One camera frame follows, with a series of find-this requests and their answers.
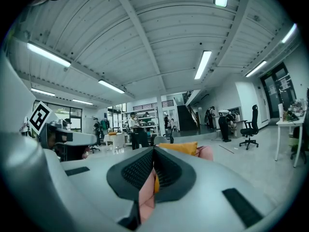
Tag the pink cloth covered chair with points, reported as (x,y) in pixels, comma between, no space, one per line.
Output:
(205,152)

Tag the white desk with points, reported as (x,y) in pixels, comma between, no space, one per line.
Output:
(288,122)

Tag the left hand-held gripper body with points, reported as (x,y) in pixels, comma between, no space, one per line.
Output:
(39,116)

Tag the white box with dark screen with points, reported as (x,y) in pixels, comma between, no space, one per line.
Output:
(143,124)
(150,123)

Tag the yellow folded cloth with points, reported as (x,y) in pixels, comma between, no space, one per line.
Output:
(112,133)

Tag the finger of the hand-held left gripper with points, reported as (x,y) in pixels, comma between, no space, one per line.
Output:
(84,139)

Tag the grey counter with hutch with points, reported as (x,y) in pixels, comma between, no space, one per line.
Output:
(237,127)

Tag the white round backpack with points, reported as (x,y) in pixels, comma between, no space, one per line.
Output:
(223,111)

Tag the orange pillow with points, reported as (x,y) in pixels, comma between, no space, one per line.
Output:
(178,147)

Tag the pile of small desk items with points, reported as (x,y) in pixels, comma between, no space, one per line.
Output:
(295,107)

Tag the white upright board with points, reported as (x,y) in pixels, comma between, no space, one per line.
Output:
(280,112)

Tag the grey plastic chair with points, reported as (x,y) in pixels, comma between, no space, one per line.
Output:
(160,139)

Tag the black staircase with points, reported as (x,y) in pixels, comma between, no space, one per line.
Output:
(184,120)

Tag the white lattice cabinet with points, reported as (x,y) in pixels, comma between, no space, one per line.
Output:
(117,141)

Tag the black balcony railing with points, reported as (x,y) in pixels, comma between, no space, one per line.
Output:
(154,104)

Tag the straight red floor tape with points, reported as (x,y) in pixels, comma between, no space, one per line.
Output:
(227,149)

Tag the black office chair with headrest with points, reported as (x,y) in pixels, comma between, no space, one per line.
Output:
(251,129)

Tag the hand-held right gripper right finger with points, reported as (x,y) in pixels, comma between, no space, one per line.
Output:
(183,178)

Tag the white metal shelving unit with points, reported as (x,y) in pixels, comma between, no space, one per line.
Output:
(154,116)

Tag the black visitor chair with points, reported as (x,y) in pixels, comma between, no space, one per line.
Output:
(172,132)

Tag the black swivel office chair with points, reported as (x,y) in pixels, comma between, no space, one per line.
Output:
(144,139)

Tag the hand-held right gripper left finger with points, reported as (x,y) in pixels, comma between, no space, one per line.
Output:
(130,170)

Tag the dark glass double door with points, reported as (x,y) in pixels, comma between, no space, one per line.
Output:
(275,98)

